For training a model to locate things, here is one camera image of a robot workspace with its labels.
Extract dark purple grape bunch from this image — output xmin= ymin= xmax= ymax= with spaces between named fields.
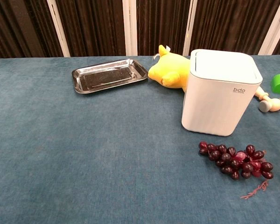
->
xmin=198 ymin=144 xmax=274 ymax=200

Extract dark brown curtain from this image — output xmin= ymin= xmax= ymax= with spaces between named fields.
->
xmin=0 ymin=0 xmax=280 ymax=60

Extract stainless steel rectangular tray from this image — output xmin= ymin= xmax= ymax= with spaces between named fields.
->
xmin=71 ymin=58 xmax=148 ymax=94

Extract yellow plush toy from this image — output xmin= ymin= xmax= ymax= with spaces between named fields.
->
xmin=147 ymin=45 xmax=191 ymax=93

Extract blue velvet tablecloth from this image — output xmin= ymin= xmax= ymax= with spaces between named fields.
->
xmin=0 ymin=54 xmax=280 ymax=224

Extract white plastic trash bin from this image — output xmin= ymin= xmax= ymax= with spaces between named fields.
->
xmin=181 ymin=49 xmax=264 ymax=137

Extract wooden toy mallet grey ends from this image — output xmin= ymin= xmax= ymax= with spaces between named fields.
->
xmin=255 ymin=85 xmax=280 ymax=114

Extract white frame post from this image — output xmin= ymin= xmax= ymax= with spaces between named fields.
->
xmin=258 ymin=0 xmax=280 ymax=56
xmin=122 ymin=0 xmax=138 ymax=56
xmin=182 ymin=0 xmax=197 ymax=56
xmin=46 ymin=0 xmax=71 ymax=58

